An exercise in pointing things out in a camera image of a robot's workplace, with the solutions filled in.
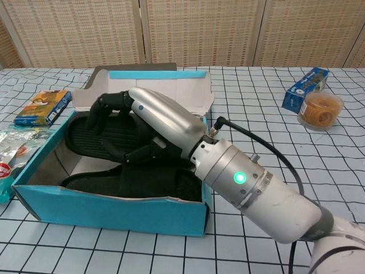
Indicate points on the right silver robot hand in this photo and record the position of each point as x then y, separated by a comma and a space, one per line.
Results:
168, 120

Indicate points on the black slide sandal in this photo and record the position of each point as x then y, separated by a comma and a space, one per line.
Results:
82, 131
142, 185

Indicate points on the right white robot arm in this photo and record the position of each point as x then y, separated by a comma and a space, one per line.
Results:
279, 208

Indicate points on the teal cardboard shoe box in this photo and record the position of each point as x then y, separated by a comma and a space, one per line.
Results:
114, 211

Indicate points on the long blue carton box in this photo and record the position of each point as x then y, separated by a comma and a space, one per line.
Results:
296, 94

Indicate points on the orange and blue snack box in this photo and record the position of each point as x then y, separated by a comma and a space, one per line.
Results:
37, 111

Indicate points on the woven folding screen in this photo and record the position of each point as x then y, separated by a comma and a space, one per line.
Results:
199, 28

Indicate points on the white black-grid tablecloth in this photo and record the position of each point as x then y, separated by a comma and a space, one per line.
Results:
171, 257

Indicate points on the clear tub of rubber bands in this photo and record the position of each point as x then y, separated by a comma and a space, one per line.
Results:
319, 109

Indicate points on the silver and teal snack bag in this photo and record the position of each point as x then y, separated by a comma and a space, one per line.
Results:
14, 148

